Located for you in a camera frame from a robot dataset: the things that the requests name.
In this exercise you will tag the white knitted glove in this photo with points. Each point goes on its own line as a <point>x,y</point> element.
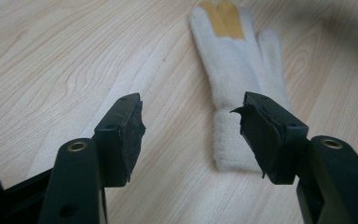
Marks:
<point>239,71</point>

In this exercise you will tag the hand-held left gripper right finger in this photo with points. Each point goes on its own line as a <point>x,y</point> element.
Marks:
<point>268,137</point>

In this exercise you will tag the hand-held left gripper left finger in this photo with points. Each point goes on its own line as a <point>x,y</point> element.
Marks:
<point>118,140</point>

